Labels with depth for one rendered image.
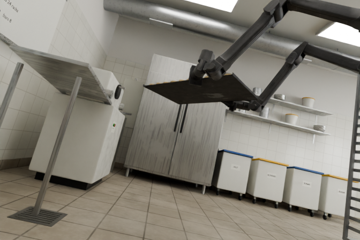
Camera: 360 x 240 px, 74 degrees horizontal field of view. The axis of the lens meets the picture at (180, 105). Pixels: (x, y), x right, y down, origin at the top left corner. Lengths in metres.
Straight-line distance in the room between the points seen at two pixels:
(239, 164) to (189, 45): 2.61
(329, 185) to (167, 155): 2.89
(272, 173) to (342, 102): 2.53
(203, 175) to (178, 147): 0.58
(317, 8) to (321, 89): 4.88
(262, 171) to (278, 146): 1.03
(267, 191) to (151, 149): 2.09
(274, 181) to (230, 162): 0.82
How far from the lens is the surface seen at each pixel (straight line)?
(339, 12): 1.15
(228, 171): 4.25
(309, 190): 4.89
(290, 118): 5.21
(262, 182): 4.48
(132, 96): 4.79
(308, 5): 1.19
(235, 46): 1.13
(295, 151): 5.50
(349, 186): 2.97
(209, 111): 3.94
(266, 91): 1.61
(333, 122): 6.02
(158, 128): 3.82
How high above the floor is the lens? 0.58
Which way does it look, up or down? 11 degrees up
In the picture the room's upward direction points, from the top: 13 degrees clockwise
